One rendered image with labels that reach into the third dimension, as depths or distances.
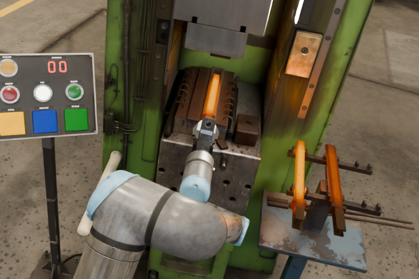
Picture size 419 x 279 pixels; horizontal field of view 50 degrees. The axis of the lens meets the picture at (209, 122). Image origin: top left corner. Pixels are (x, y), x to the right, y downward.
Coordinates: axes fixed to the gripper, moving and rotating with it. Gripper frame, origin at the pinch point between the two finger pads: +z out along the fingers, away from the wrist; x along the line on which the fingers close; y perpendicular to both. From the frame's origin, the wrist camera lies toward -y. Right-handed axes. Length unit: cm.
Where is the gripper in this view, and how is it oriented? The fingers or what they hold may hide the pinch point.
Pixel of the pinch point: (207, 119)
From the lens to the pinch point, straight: 161.3
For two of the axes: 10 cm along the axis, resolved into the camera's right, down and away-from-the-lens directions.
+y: -1.6, 7.9, 5.9
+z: 1.0, -5.8, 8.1
